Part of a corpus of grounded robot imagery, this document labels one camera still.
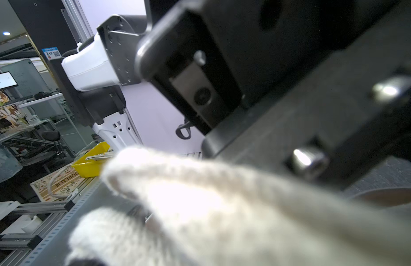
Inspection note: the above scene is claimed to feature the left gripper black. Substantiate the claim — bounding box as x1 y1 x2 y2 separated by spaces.
134 1 411 188

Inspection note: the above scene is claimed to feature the cream canvas tote bag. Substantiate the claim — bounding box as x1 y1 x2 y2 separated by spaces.
65 146 411 266

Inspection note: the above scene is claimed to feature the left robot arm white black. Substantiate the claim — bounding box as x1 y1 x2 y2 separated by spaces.
50 1 411 188

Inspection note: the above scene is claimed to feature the yellow plastic tray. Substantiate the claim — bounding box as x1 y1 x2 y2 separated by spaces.
71 142 114 178

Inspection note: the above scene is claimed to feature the printed cardboard box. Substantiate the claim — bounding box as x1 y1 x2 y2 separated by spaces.
30 165 91 202

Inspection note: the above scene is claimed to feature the black office chair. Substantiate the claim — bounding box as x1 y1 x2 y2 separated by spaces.
21 130 66 167

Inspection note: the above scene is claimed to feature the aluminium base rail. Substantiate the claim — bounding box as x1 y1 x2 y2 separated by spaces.
0 177 140 266

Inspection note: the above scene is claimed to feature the wall monitor screen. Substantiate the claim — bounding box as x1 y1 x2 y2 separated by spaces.
0 72 18 90

